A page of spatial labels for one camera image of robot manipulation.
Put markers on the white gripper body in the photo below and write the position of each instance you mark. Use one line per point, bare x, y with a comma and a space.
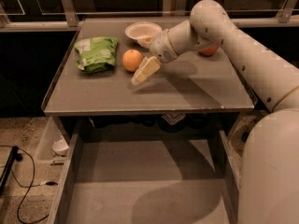
161, 48

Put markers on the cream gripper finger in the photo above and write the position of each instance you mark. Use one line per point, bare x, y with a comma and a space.
147, 68
144, 41

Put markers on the orange fruit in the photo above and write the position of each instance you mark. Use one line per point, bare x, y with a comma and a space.
131, 59

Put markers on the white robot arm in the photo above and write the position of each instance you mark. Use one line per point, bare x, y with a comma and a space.
267, 179

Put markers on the grey open top drawer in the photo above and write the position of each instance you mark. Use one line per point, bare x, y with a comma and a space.
168, 180

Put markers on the white paper bowl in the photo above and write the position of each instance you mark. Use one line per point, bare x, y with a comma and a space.
142, 28

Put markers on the grey cabinet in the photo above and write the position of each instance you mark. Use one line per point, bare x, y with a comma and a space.
190, 84

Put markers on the red apple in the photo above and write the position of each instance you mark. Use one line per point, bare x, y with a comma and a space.
208, 52

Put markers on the green snack bag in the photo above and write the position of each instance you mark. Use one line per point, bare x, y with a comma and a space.
96, 54

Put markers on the metal railing with glass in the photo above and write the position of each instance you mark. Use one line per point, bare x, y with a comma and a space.
65, 14

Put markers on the black bar on floor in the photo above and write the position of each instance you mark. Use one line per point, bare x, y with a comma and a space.
10, 160

